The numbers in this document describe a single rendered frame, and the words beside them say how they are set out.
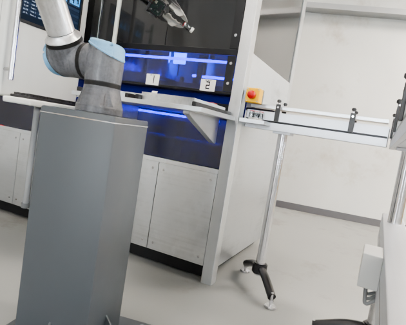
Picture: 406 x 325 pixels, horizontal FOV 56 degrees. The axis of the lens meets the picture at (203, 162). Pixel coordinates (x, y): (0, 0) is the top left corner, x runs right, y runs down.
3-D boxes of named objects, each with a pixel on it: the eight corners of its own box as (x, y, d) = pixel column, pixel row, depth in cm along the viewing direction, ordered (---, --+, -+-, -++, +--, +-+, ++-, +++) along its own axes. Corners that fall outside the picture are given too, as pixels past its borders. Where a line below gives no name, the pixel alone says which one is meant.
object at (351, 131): (243, 126, 199) (248, 95, 197) (252, 128, 213) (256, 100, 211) (386, 147, 170) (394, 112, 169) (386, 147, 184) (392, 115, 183)
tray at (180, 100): (178, 108, 200) (180, 102, 200) (223, 114, 189) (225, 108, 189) (142, 99, 169) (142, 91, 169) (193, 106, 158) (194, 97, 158)
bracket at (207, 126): (210, 142, 196) (214, 117, 195) (215, 143, 195) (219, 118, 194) (178, 140, 166) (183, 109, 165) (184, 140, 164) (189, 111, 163)
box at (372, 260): (358, 273, 110) (364, 243, 109) (377, 278, 107) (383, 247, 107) (356, 285, 99) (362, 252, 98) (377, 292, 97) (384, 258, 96)
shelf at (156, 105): (130, 106, 227) (131, 102, 227) (240, 122, 198) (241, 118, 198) (71, 93, 183) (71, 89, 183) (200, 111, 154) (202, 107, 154)
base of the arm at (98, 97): (108, 115, 115) (113, 82, 114) (64, 108, 118) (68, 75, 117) (129, 118, 129) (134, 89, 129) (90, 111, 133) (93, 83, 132)
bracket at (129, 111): (131, 129, 217) (134, 106, 216) (135, 129, 216) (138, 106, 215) (89, 124, 186) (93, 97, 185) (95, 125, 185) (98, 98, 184)
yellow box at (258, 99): (249, 103, 194) (251, 89, 194) (262, 104, 191) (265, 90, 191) (243, 101, 188) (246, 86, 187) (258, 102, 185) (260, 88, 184)
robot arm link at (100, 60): (107, 81, 115) (114, 36, 114) (71, 77, 120) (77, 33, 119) (128, 88, 127) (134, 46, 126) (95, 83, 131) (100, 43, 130)
